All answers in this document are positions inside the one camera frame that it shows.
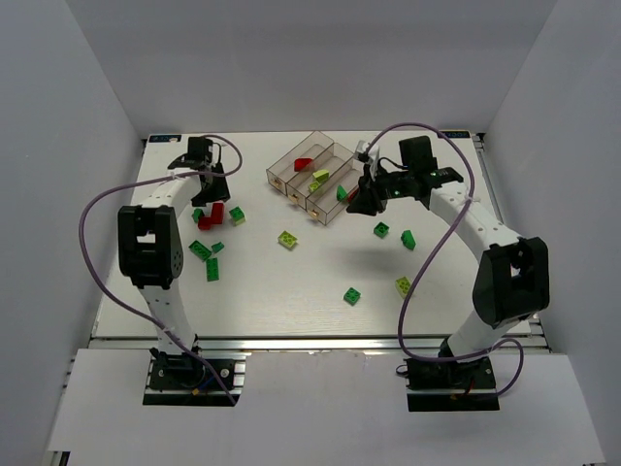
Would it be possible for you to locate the green sloped lego brick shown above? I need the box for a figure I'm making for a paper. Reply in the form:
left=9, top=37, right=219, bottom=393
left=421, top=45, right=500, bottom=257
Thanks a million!
left=336, top=184, right=348, bottom=203

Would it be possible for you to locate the lime curved lego brick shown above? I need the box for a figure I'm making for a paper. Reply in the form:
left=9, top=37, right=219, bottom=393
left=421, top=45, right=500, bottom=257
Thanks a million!
left=312, top=169, right=330, bottom=184

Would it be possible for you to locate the red curved lego brick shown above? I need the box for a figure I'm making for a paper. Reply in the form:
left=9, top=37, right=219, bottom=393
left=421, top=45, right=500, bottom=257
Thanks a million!
left=294, top=157, right=313, bottom=173

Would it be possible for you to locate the red square lego brick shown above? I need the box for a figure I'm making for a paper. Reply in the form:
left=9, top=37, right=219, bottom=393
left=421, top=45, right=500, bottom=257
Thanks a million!
left=346, top=189, right=359, bottom=204

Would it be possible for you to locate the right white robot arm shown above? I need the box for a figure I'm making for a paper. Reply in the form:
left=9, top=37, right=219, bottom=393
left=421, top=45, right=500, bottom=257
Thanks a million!
left=346, top=136, right=550, bottom=363

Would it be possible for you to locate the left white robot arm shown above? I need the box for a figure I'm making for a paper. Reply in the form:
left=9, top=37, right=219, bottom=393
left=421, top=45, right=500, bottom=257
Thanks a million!
left=117, top=136, right=230, bottom=356

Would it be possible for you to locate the small green lego far left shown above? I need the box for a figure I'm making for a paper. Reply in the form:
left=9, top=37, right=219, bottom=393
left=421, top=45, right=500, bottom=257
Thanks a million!
left=192, top=208, right=205, bottom=223

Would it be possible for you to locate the red L lego stack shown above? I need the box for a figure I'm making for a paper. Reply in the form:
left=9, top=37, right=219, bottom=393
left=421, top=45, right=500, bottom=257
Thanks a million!
left=196, top=202, right=224, bottom=231

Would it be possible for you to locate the near clear plastic bin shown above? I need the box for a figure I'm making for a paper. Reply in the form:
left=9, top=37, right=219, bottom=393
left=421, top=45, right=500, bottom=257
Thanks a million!
left=307, top=157, right=363, bottom=225

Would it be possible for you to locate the clear plastic bin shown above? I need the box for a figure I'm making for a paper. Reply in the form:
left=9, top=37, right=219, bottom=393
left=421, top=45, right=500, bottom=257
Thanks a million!
left=307, top=157, right=363, bottom=225
left=285, top=143, right=353, bottom=209
left=266, top=131, right=334, bottom=195

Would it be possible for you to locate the green and lime lego stack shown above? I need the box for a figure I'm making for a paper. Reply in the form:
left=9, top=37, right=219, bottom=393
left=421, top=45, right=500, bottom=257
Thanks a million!
left=229, top=206, right=245, bottom=226

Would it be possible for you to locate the small green square lego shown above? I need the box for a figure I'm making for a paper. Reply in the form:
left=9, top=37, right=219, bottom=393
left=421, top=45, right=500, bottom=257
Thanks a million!
left=374, top=222, right=390, bottom=239

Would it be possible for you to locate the left blue label sticker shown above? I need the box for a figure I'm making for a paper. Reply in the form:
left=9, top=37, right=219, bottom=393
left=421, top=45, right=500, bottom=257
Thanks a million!
left=147, top=134, right=181, bottom=144

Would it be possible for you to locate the blue label sticker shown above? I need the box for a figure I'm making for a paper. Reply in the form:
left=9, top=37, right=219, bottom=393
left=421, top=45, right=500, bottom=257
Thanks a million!
left=441, top=130, right=472, bottom=139
left=147, top=134, right=181, bottom=144

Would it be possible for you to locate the right blue label sticker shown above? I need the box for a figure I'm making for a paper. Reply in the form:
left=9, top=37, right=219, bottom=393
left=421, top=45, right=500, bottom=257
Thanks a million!
left=441, top=130, right=472, bottom=139

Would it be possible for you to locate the green lego brick right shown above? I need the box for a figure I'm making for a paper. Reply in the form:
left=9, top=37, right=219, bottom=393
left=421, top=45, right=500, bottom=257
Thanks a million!
left=401, top=230, right=416, bottom=250

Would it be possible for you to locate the green flat lego left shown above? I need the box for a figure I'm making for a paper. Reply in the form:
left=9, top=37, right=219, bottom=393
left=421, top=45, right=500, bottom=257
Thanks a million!
left=188, top=240, right=212, bottom=262

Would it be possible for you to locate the middle clear plastic bin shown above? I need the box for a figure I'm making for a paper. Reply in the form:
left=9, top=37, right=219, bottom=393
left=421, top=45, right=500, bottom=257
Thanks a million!
left=285, top=143, right=353, bottom=209

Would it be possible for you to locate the far clear plastic bin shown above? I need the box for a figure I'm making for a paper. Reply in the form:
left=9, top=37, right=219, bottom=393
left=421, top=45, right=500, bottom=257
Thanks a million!
left=266, top=131, right=334, bottom=195

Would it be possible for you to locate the long green lego brick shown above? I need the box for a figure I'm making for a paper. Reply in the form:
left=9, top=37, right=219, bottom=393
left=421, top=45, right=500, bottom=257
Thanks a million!
left=206, top=257, right=219, bottom=283

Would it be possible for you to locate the lime lego brick centre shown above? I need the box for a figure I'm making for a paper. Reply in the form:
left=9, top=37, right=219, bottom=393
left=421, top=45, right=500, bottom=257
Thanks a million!
left=278, top=230, right=298, bottom=250

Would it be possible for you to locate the lime lego brick right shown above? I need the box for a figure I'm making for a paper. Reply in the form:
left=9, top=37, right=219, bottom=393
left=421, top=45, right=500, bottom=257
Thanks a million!
left=395, top=277, right=411, bottom=299

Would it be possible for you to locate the green lego brick bottom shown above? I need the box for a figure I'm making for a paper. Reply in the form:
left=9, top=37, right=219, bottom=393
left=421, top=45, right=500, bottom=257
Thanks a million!
left=343, top=287, right=361, bottom=306

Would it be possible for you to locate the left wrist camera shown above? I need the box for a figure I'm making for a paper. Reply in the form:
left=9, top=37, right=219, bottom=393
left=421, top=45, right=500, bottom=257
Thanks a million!
left=201, top=138, right=223, bottom=164

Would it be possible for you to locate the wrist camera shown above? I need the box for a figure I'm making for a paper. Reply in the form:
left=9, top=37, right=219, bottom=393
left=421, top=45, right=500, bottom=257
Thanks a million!
left=201, top=138, right=223, bottom=164
left=354, top=140, right=379, bottom=172

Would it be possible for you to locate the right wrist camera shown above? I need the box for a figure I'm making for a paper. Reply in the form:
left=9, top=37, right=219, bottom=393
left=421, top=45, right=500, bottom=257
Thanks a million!
left=354, top=140, right=379, bottom=172

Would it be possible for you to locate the aluminium front rail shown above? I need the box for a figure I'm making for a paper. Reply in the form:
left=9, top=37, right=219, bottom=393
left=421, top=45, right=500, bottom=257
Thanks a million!
left=88, top=335, right=549, bottom=351

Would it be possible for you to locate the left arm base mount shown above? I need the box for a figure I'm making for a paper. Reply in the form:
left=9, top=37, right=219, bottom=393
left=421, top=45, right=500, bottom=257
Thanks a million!
left=143, top=348, right=241, bottom=408

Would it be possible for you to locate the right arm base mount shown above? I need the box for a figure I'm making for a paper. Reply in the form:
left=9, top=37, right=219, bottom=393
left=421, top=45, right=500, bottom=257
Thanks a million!
left=395, top=357, right=500, bottom=413

